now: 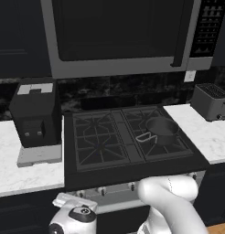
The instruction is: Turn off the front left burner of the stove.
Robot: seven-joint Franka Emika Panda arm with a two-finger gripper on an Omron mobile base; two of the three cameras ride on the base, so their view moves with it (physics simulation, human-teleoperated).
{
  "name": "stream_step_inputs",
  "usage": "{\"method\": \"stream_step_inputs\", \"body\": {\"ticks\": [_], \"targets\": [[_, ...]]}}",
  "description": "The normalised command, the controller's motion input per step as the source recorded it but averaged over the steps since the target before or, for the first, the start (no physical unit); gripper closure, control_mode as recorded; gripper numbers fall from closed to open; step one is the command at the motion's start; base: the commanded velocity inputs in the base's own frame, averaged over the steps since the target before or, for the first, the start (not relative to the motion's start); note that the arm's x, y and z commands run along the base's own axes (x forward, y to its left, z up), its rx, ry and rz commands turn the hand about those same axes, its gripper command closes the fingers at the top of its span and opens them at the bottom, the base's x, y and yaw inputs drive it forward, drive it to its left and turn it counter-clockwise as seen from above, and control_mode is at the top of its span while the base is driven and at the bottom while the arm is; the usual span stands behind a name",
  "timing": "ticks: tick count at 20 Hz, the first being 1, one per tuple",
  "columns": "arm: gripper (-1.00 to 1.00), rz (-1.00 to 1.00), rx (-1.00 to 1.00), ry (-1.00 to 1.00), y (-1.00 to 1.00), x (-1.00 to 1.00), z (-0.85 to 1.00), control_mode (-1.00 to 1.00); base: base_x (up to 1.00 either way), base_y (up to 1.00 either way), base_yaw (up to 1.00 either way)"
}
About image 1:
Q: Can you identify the black coffee machine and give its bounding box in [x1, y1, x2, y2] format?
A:
[8, 77, 64, 168]

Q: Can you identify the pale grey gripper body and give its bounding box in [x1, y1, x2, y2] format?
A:
[52, 192, 100, 213]

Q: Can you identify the dark microwave door handle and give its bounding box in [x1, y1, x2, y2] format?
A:
[170, 0, 195, 68]

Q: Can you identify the grey toaster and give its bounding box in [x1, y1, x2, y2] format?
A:
[190, 82, 225, 122]

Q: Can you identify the black gas stove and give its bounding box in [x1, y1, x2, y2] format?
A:
[62, 104, 211, 234]

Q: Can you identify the grey microwave oven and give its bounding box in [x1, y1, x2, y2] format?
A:
[40, 0, 225, 80]

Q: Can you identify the dark saucepan with handle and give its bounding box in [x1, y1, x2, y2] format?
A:
[134, 116, 181, 147]

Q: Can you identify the pale oven door handle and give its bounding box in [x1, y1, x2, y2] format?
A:
[96, 198, 149, 215]

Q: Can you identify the white wall outlet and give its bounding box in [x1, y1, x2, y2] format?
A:
[184, 69, 198, 83]

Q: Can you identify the dark wall cupboard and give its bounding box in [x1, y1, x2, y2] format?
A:
[0, 0, 53, 80]
[209, 0, 225, 68]

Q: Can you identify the dark base cupboard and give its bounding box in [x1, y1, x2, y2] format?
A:
[192, 162, 225, 227]
[0, 187, 67, 234]

